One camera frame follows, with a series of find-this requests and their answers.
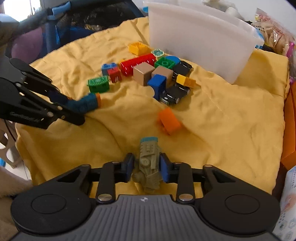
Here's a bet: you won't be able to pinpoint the white plastic bag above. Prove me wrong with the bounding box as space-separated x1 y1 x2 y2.
202 0 244 20

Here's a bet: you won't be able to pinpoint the small red printed brick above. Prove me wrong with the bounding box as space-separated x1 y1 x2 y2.
107 67 122 83

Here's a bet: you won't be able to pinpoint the teal orange cylinder toy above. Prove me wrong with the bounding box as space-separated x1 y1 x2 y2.
66 93 101 114

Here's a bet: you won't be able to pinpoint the right wooden cube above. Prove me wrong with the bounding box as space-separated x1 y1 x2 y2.
152 66 174 88

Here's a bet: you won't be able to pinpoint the blue round disc piece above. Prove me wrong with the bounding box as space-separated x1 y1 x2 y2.
166 56 181 64

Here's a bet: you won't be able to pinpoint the green arched snowflake block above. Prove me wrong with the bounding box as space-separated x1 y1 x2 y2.
87 76 110 93

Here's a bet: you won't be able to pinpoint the green square building brick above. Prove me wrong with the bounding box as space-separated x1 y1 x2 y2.
154 57 176 70

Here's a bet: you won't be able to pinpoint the grey-green toy train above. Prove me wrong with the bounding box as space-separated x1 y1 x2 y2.
132 137 162 193

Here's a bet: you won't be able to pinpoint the snack biscuit bag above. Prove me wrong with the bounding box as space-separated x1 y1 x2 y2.
251 8 295 57

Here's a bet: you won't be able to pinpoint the yellow hollow building brick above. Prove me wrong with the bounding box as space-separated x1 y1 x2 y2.
128 42 151 56

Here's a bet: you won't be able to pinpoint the baby wipes pack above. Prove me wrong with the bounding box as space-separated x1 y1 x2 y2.
273 166 296 241

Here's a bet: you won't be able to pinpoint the long red building brick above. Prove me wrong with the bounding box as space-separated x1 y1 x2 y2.
119 53 157 76

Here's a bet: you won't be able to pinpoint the blue arch building block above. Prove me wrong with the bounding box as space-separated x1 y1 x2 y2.
147 74 167 100

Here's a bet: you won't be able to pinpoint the light blue small brick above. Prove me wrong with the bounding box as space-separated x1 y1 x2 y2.
101 62 117 76

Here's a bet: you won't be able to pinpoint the translucent white storage bin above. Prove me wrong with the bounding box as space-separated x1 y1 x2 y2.
144 1 264 84

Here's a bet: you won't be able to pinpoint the yellow small building brick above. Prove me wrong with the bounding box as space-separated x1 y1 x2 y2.
176 74 197 88

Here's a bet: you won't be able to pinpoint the dark blue baby stroller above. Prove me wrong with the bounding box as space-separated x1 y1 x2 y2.
1 1 143 63

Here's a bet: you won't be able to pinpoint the orange building brick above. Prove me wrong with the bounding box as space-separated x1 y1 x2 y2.
158 108 182 135

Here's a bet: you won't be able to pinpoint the yellow quilted cloth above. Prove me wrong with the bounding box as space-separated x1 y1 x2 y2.
14 16 290 200

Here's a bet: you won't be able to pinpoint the orange flat boxes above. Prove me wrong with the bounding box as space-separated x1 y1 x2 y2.
272 81 296 197

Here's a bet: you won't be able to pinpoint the green frog tile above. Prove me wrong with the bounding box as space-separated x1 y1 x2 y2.
151 49 165 59

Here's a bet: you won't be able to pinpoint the wooden cube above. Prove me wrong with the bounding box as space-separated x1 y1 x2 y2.
133 62 155 86
152 66 174 88

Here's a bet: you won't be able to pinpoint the black toy car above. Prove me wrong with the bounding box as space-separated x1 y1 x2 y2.
172 61 193 81
160 83 190 106

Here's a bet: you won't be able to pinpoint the left wooden cube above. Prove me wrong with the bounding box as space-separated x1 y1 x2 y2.
133 62 155 86

